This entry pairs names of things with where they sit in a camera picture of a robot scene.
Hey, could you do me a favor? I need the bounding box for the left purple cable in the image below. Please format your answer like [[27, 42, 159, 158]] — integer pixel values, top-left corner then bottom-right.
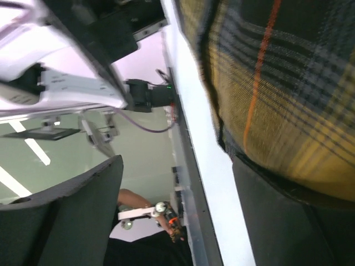
[[113, 106, 178, 134]]

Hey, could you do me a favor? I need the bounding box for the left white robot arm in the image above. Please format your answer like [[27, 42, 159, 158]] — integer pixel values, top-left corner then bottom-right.
[[1, 1, 173, 117]]

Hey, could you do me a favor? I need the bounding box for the person's forearm in background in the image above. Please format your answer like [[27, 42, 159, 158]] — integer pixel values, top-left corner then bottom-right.
[[117, 188, 153, 209]]

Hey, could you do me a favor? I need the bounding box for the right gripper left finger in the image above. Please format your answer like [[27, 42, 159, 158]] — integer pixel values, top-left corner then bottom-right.
[[1, 155, 124, 265]]

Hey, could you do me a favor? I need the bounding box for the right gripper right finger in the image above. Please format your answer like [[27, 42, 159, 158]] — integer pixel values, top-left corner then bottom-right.
[[232, 155, 354, 265]]

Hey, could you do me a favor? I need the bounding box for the yellow plaid long sleeve shirt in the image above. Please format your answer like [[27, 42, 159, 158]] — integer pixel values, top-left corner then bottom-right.
[[175, 0, 354, 201]]

